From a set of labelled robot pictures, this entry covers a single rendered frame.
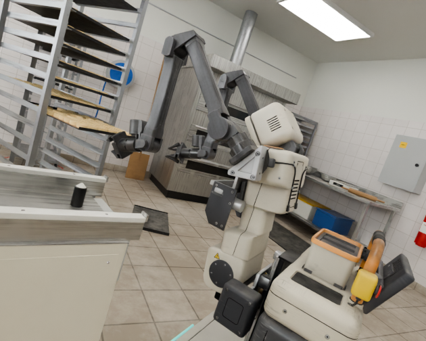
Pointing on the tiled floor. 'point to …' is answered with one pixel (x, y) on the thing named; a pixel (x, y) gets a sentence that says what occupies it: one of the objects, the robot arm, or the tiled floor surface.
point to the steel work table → (359, 200)
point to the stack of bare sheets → (156, 221)
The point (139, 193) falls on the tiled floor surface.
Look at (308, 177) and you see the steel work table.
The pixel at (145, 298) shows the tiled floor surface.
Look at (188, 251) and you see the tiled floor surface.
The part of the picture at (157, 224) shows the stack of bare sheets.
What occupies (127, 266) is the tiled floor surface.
